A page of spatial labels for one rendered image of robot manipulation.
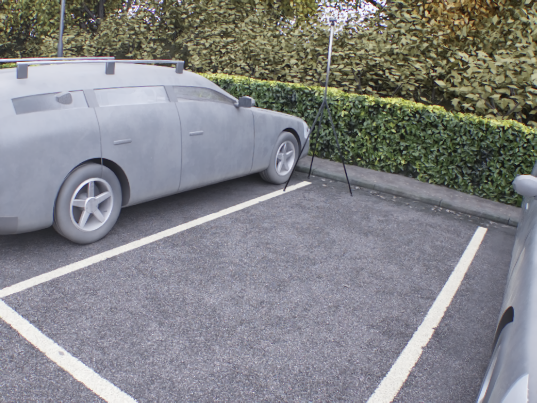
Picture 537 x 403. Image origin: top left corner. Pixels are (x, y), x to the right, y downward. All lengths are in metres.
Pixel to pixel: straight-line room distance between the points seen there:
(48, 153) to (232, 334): 1.82
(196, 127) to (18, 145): 1.83
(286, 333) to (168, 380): 0.82
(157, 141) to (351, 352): 2.44
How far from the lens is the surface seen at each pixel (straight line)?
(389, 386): 2.62
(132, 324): 2.92
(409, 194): 6.24
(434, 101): 8.80
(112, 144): 3.89
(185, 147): 4.46
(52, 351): 2.72
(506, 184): 6.62
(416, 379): 2.73
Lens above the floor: 1.56
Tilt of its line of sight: 18 degrees down
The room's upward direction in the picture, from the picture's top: 5 degrees clockwise
